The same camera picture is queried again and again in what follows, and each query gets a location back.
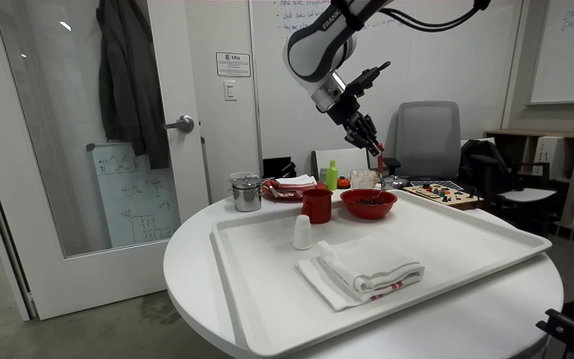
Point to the colourful game box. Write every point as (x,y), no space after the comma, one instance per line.
(445,194)

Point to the dark hanging jacket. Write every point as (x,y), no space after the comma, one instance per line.
(130,90)

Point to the small white cup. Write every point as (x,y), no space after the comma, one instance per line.
(302,234)

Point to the clear plastic container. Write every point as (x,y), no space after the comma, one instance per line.
(364,178)

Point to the door handle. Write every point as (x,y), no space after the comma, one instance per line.
(182,124)

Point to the grey office chair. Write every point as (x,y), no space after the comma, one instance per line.
(425,138)

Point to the red spoon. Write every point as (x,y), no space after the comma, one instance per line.
(382,166)

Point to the green bottle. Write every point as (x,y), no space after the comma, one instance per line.
(332,176)

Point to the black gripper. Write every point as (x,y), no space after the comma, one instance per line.
(360,128)

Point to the white plastic tray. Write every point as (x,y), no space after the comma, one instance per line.
(274,308)

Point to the orange bowl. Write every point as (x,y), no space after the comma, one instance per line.
(368,202)

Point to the red plate with napkin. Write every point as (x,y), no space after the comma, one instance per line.
(288,190)

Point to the wall sign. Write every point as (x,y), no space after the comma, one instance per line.
(234,64)

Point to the metal canister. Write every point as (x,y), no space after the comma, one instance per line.
(246,192)

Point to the wooden shelf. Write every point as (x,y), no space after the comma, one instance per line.
(543,162)

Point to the leaning whiteboard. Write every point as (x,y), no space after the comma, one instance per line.
(138,202)

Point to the white door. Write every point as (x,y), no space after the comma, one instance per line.
(53,230)

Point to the red mug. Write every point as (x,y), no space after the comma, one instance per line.
(318,204)

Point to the folded white towel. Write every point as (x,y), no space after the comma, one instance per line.
(354,274)

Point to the black bag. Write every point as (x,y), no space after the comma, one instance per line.
(485,168)

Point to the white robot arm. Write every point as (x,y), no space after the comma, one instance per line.
(318,50)

